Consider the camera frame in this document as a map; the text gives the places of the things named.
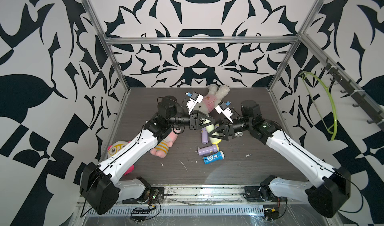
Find purple flashlight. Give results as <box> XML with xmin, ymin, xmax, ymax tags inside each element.
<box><xmin>201</xmin><ymin>128</ymin><xmax>210</xmax><ymax>144</ymax></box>

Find green flashlight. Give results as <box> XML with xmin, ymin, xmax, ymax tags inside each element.
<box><xmin>206</xmin><ymin>124</ymin><xmax>222</xmax><ymax>145</ymax></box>

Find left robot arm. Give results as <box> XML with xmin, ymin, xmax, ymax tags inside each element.
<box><xmin>80</xmin><ymin>92</ymin><xmax>212</xmax><ymax>215</ymax></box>

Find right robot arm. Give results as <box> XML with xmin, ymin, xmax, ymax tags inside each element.
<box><xmin>210</xmin><ymin>100</ymin><xmax>352</xmax><ymax>218</ymax></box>

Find blue flashlight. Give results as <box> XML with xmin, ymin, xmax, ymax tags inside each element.
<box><xmin>203</xmin><ymin>151</ymin><xmax>225</xmax><ymax>165</ymax></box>

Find purple flashlight lying sideways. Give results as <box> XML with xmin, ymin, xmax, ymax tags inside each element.
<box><xmin>198</xmin><ymin>144</ymin><xmax>220</xmax><ymax>156</ymax></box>

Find white teddy bear pink shirt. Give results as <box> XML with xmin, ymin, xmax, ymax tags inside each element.
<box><xmin>194</xmin><ymin>85</ymin><xmax>230</xmax><ymax>115</ymax></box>

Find pink striped plush pig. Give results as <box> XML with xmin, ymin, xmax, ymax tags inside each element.
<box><xmin>150</xmin><ymin>132</ymin><xmax>178</xmax><ymax>158</ymax></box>

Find panda plush pink striped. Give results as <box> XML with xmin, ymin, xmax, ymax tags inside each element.
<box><xmin>107</xmin><ymin>141</ymin><xmax>135</xmax><ymax>176</ymax></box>

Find black hook rack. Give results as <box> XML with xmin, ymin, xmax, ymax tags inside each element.
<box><xmin>321</xmin><ymin>58</ymin><xmax>384</xmax><ymax>131</ymax></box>

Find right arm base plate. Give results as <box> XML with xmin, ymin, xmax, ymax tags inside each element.
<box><xmin>243</xmin><ymin>186</ymin><xmax>287</xmax><ymax>203</ymax></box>

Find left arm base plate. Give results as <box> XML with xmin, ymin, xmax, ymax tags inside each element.
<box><xmin>122</xmin><ymin>187</ymin><xmax>165</xmax><ymax>204</ymax></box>

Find black connector right cable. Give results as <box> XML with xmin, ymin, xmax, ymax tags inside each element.
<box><xmin>263</xmin><ymin>207</ymin><xmax>280</xmax><ymax>221</ymax></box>

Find black connector cable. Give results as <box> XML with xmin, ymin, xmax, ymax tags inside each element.
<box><xmin>263</xmin><ymin>207</ymin><xmax>280</xmax><ymax>221</ymax></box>
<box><xmin>130</xmin><ymin>207</ymin><xmax>151</xmax><ymax>223</ymax></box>

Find green hoop on wall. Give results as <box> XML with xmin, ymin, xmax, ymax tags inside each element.
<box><xmin>300</xmin><ymin>71</ymin><xmax>339</xmax><ymax>141</ymax></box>

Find black connector left cable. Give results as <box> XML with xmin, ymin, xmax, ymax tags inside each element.
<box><xmin>130</xmin><ymin>207</ymin><xmax>151</xmax><ymax>223</ymax></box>

